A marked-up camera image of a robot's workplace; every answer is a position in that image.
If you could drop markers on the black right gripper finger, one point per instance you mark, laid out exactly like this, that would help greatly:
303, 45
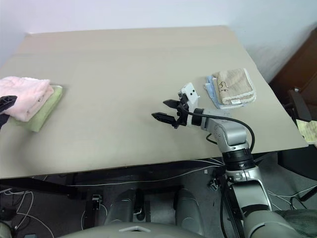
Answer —
164, 118
172, 103

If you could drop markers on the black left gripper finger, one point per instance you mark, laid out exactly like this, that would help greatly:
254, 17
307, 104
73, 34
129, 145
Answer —
3, 120
7, 101

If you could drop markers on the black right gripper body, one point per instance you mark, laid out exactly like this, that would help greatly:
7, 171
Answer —
182, 111

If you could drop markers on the pink fluffy towel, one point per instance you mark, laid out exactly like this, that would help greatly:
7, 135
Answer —
27, 96

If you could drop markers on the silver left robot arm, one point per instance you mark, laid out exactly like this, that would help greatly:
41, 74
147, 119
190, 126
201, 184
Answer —
5, 230

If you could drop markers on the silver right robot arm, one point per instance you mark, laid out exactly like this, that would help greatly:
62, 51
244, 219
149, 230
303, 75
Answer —
230, 134

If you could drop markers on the light blue towel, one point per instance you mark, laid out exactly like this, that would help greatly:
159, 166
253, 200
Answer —
210, 90

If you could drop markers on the green fluffy towel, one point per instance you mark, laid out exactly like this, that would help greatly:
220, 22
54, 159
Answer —
43, 112

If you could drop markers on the beige towel with duck print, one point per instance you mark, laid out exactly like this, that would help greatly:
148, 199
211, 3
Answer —
235, 84

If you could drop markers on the dark grey rounded robot leg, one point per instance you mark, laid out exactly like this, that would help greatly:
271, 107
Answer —
189, 208
121, 205

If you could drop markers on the small black floor device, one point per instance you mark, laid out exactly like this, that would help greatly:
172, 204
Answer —
97, 198

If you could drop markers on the grey robot torso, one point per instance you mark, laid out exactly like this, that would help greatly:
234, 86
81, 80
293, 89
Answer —
133, 230

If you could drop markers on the black chair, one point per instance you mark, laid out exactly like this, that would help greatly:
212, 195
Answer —
301, 104

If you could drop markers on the beige cloth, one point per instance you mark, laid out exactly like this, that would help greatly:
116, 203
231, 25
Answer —
309, 130

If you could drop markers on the brown wooden cabinet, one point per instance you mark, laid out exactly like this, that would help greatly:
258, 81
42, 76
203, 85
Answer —
302, 64

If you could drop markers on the dark green fabric seat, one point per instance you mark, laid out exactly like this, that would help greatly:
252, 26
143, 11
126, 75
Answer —
302, 223

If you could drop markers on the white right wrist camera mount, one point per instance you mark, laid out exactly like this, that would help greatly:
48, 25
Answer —
190, 92

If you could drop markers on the black table frame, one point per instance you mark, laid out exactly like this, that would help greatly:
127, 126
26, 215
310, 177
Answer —
123, 173

